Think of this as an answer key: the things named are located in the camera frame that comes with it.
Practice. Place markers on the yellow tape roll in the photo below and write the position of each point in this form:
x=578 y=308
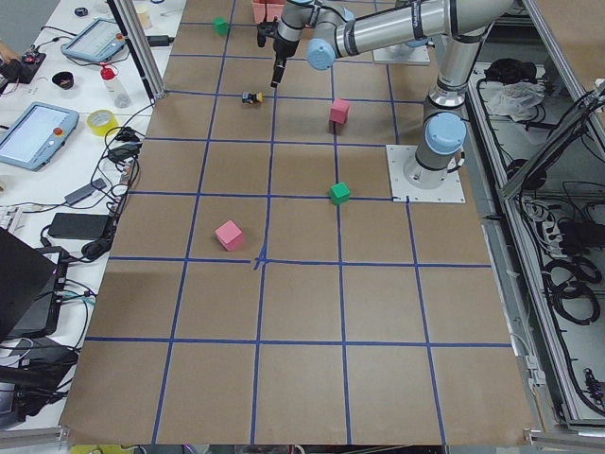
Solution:
x=102 y=122

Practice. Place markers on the white crumpled cloth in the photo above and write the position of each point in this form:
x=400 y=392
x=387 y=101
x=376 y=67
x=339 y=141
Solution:
x=519 y=101

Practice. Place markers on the green cube near base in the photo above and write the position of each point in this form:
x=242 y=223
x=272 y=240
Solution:
x=339 y=193

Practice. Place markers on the black small bowl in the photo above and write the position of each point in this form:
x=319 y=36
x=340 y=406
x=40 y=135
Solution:
x=64 y=80

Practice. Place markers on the far teach pendant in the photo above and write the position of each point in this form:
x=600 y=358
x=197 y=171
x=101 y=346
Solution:
x=98 y=42

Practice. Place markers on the teach pendant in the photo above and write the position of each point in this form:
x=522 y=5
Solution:
x=98 y=42
x=36 y=135

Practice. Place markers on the black camera mount wrist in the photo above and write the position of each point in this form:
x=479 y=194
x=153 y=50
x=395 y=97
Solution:
x=266 y=30

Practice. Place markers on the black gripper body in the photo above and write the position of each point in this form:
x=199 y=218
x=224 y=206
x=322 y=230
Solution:
x=284 y=48

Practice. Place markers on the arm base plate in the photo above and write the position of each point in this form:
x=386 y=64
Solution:
x=402 y=54
x=410 y=182

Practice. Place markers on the green cube near bin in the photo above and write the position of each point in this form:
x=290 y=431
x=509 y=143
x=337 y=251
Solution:
x=221 y=26

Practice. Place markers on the pink plastic bin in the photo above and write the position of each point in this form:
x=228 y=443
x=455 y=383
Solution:
x=267 y=10

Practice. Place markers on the black power adapter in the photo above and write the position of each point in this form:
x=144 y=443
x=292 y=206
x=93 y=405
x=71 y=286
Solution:
x=78 y=226

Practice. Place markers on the pink cube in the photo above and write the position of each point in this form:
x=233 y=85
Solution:
x=339 y=112
x=230 y=236

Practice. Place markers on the black laptop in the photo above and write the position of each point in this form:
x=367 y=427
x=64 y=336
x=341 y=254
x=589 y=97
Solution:
x=31 y=282

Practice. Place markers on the near teach pendant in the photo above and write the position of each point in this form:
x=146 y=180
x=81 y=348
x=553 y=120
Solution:
x=36 y=135

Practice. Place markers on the aluminium frame post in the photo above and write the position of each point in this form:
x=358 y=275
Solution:
x=125 y=15

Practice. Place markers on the pink cube far side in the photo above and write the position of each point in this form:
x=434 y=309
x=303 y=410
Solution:
x=230 y=236

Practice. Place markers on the pink cube near centre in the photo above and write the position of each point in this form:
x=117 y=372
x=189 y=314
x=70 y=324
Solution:
x=339 y=112

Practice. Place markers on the yellow push button switch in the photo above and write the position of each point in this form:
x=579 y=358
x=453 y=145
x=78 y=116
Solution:
x=252 y=98

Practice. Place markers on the red capped squeeze bottle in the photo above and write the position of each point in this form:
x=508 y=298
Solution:
x=119 y=96

